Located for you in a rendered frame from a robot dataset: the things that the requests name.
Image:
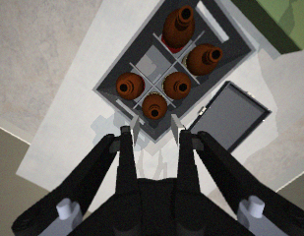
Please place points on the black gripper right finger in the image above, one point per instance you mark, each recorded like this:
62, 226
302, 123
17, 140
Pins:
257, 207

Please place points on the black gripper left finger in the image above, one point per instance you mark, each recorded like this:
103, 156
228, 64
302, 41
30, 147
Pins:
63, 209

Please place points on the grey divided crate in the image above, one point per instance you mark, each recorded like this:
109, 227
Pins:
152, 58

